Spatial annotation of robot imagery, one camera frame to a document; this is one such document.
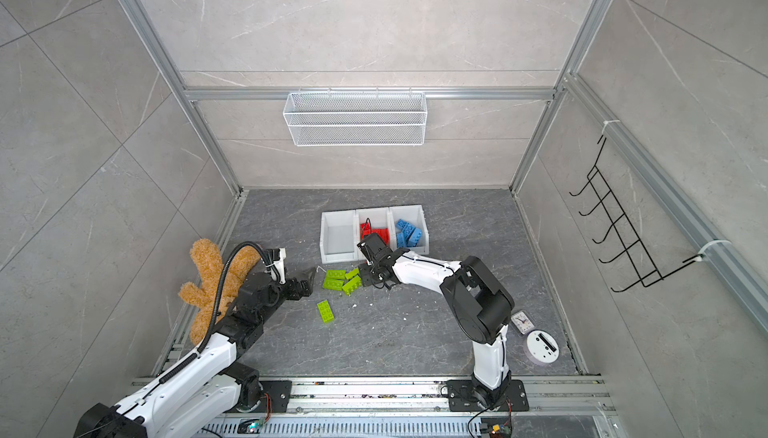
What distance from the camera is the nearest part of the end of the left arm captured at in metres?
0.74

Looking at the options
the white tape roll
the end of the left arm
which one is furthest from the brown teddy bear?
the white tape roll

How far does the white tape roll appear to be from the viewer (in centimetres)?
79

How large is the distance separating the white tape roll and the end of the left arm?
614mm
